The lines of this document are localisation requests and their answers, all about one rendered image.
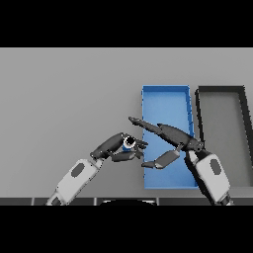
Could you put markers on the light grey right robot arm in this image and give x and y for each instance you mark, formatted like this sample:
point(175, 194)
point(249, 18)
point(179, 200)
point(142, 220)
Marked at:
point(210, 178)

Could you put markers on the blue bin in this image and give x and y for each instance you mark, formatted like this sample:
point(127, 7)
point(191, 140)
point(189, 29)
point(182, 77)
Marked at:
point(166, 105)

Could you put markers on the dark grey bin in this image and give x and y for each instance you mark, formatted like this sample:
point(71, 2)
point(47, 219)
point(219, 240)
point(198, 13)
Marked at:
point(222, 131)

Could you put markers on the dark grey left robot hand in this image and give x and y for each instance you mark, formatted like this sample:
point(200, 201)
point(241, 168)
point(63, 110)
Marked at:
point(112, 145)

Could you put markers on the blue pipe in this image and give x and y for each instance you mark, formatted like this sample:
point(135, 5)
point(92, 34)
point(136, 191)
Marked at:
point(127, 143)

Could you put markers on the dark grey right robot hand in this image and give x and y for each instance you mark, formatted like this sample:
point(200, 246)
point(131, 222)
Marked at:
point(174, 134)

